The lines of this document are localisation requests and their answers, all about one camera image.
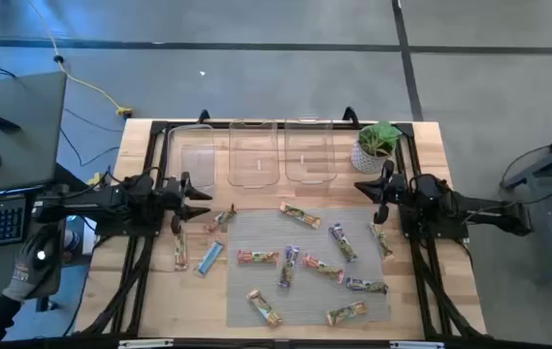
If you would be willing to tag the black desk foot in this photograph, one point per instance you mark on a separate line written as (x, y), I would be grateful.
(45, 304)

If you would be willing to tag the black computer mouse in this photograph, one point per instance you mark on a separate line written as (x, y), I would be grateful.
(42, 253)

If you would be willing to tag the red green granola bar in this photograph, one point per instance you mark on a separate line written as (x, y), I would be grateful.
(257, 257)
(323, 268)
(219, 220)

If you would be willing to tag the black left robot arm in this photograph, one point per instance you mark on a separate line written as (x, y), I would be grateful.
(110, 196)

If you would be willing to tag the green plant in white pot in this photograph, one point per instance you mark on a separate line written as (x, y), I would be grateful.
(370, 157)

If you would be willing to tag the clear plastic bin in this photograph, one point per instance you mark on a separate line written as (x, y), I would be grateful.
(253, 155)
(310, 150)
(190, 160)

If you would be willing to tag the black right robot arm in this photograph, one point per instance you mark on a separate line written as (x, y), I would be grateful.
(479, 208)

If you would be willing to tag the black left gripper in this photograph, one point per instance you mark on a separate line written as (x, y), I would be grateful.
(173, 196)

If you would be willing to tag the black floor grommet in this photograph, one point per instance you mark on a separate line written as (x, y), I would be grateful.
(58, 59)

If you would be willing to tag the white adapter box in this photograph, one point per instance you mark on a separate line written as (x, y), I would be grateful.
(89, 240)

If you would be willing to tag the green tan granola bar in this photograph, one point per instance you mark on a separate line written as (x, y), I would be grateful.
(382, 242)

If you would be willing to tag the person's hand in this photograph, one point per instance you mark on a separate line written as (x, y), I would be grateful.
(21, 276)

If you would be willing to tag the black bar piece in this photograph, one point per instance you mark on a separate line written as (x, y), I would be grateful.
(3, 123)

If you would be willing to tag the white strip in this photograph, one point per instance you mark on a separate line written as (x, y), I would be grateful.
(144, 343)
(416, 345)

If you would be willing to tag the round blue white container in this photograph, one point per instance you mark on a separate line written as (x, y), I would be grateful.
(73, 240)

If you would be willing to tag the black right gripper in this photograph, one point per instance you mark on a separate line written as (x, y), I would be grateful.
(394, 189)

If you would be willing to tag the orange green granola bar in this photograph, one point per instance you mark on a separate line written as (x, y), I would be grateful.
(300, 215)
(347, 312)
(264, 307)

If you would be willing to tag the black frame clamp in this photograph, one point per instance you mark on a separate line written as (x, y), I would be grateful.
(204, 115)
(350, 115)

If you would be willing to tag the grey woven placemat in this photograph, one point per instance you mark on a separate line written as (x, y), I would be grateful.
(304, 300)

